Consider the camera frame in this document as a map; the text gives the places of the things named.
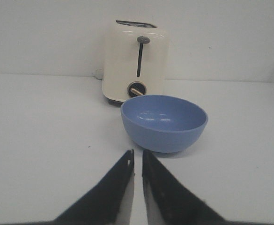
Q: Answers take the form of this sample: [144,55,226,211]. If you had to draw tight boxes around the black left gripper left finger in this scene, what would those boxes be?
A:
[54,150,134,225]

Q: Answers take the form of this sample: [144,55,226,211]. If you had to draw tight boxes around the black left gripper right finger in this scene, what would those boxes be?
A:
[142,150,225,225]

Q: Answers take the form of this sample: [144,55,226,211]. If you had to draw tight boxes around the blue bowl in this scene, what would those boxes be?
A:
[120,95,208,153]

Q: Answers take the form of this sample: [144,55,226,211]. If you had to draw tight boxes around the cream two-slot toaster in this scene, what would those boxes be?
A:
[102,20,169,102]

